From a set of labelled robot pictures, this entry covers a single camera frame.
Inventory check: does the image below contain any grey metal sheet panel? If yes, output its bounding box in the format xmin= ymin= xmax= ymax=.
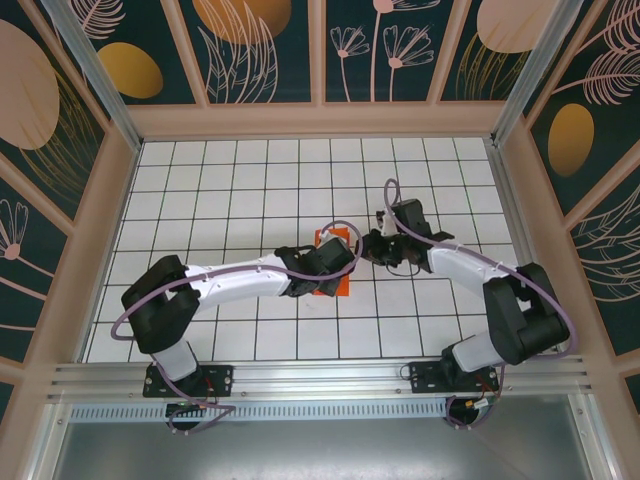
xmin=49 ymin=417 xmax=599 ymax=480

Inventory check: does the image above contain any white grid table mat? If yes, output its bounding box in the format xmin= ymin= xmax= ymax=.
xmin=79 ymin=138 xmax=545 ymax=363

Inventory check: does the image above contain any long aluminium mounting rail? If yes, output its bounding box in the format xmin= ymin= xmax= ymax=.
xmin=47 ymin=354 xmax=596 ymax=402

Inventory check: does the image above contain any aluminium side rail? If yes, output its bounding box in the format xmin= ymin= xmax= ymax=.
xmin=487 ymin=138 xmax=560 ymax=354

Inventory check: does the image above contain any slotted grey cable duct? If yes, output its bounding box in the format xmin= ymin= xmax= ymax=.
xmin=69 ymin=402 xmax=451 ymax=423

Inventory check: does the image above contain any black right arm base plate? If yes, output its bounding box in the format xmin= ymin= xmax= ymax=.
xmin=408 ymin=359 xmax=500 ymax=396

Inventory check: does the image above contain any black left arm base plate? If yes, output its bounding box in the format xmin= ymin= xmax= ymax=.
xmin=143 ymin=363 xmax=236 ymax=399

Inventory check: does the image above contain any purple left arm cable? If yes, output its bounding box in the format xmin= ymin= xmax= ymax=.
xmin=110 ymin=219 xmax=363 ymax=437

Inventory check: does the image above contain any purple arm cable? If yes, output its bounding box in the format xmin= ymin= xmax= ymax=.
xmin=110 ymin=219 xmax=363 ymax=437
xmin=383 ymin=178 xmax=581 ymax=431

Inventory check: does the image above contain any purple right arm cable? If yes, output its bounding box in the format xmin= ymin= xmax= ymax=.
xmin=383 ymin=178 xmax=581 ymax=431

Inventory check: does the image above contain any aluminium frame post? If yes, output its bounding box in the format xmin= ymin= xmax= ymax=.
xmin=42 ymin=0 xmax=145 ymax=152
xmin=491 ymin=0 xmax=587 ymax=147

